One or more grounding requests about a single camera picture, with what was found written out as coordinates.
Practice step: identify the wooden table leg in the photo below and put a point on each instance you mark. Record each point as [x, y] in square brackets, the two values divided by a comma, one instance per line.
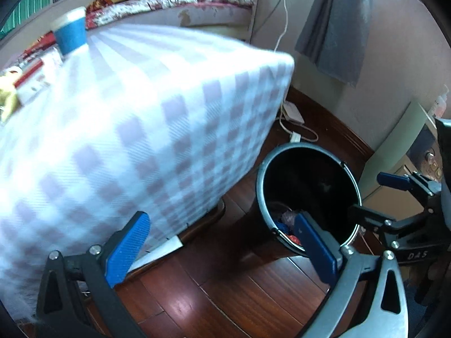
[208, 216]

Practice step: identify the red wrapper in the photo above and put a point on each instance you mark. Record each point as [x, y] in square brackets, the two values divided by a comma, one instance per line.
[293, 238]

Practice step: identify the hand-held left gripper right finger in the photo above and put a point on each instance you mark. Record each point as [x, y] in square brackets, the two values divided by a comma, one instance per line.
[315, 250]

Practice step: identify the pink crumpled bag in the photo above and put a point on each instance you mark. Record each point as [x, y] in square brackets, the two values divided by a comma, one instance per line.
[289, 217]

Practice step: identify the white paper sheet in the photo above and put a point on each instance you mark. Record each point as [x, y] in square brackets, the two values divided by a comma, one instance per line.
[158, 251]

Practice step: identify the black round trash bin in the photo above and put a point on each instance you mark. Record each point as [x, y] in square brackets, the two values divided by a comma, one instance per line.
[310, 190]

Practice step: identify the grey hanging cloth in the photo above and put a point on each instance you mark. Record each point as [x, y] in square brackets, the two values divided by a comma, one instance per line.
[333, 28]

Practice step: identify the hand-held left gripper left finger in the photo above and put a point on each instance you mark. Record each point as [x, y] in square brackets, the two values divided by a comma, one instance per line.
[127, 250]

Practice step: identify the yellow wrapper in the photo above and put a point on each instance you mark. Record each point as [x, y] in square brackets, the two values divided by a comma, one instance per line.
[7, 95]

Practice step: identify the pink white checkered tablecloth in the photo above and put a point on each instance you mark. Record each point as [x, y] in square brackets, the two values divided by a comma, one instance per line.
[123, 141]

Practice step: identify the red white packet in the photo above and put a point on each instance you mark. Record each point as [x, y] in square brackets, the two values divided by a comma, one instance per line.
[35, 74]

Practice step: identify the white bottle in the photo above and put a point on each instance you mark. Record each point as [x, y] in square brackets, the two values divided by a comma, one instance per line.
[442, 102]

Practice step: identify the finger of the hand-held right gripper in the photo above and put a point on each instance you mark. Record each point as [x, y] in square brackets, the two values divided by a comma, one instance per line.
[393, 180]
[366, 216]

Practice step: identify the light green cabinet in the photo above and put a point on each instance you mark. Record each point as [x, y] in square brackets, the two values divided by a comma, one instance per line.
[398, 148]

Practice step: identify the blue white paper cup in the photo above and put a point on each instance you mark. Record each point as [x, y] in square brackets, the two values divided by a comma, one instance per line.
[70, 31]

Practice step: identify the white flat adapter box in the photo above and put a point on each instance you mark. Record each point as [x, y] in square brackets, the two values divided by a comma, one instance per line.
[293, 111]

